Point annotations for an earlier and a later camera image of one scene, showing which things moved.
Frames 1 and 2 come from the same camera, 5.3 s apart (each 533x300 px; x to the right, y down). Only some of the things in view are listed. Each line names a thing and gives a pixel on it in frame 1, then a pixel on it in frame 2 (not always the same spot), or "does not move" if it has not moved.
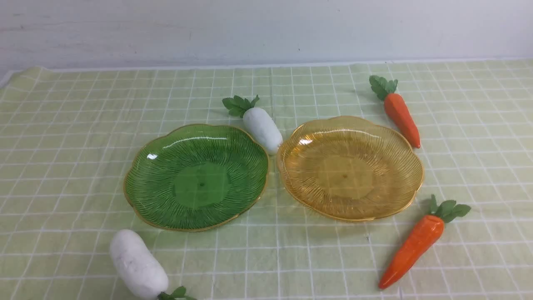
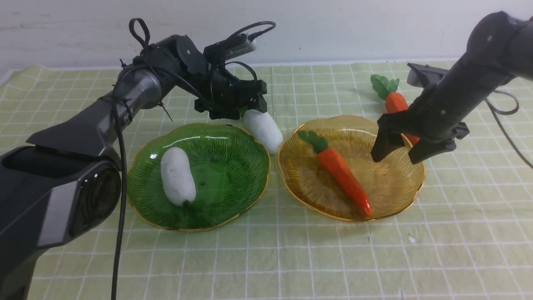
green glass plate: [197, 177] does not move
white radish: [258, 125] does not move
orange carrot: [385, 91] does not move
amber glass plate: [348, 168] does not move
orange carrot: [420, 241] -> [320, 146]
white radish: [140, 269] -> [178, 180]
